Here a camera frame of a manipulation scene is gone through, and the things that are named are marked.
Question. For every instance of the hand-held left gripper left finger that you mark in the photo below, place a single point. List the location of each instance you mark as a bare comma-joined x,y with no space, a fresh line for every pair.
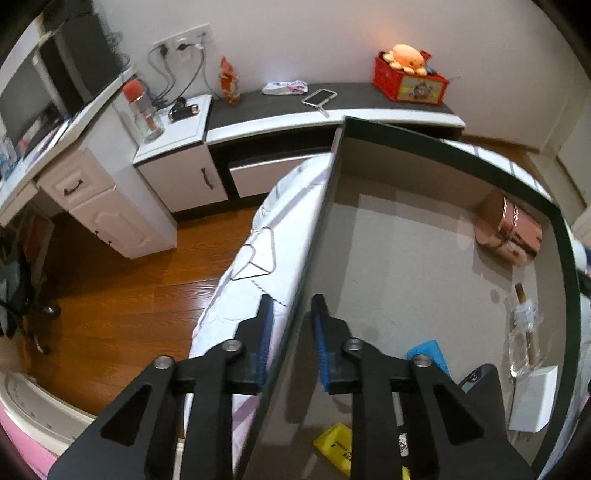
264,344

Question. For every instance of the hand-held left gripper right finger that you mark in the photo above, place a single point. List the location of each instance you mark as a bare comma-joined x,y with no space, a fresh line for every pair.
319,344

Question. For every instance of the yellow pack of black clips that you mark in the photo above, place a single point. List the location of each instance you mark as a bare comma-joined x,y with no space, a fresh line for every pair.
337,445

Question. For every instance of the blue highlighter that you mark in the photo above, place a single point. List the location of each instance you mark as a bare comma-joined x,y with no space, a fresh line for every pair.
429,353

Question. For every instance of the pink box with black rim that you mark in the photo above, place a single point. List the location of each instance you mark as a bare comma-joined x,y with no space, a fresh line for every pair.
415,254

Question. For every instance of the clear glass bottle with cork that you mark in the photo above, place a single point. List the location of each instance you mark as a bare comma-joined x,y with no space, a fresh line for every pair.
524,341

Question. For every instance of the copper metal can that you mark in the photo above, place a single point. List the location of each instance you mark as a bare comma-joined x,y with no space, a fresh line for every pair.
508,230

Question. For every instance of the black case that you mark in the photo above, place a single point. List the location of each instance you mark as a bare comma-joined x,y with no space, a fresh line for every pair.
482,387

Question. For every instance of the white bedside cabinet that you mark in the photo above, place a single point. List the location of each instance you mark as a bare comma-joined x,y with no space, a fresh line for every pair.
180,184

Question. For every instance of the small white box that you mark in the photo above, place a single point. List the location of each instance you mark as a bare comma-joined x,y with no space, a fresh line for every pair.
531,401

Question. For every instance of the low bench with black top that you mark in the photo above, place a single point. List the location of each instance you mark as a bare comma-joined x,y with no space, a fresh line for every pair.
360,110

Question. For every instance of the white desk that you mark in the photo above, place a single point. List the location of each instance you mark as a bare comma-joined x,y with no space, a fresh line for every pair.
87,184

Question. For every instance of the small black gadget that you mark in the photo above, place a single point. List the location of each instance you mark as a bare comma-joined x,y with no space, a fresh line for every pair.
183,112

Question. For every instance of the smartphone in clear case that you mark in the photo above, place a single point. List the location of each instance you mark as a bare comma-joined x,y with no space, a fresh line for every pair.
318,97

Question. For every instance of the pink and white plastic stool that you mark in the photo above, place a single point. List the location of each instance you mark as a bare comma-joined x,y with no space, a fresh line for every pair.
27,415

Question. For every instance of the white tissue pack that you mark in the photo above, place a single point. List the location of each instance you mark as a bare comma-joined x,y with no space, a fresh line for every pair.
284,87

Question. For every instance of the clear bottle with red cap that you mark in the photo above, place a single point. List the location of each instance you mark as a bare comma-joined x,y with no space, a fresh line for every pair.
143,115

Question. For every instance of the red toy figure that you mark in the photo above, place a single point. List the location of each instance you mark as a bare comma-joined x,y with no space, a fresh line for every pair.
229,85

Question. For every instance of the red toy crate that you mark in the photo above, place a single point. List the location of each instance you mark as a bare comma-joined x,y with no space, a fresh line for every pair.
415,87

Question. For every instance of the orange octopus plush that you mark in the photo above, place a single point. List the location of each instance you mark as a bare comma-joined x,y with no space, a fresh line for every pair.
406,57

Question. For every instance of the small red white toy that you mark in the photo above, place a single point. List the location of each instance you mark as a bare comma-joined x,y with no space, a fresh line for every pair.
429,60

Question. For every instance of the black computer tower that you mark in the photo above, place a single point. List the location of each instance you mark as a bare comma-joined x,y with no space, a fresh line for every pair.
87,60

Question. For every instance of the black computer monitor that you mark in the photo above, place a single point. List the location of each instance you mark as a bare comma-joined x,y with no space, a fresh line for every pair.
23,106

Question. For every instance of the white wall socket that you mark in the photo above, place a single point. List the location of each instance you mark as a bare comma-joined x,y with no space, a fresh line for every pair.
184,39

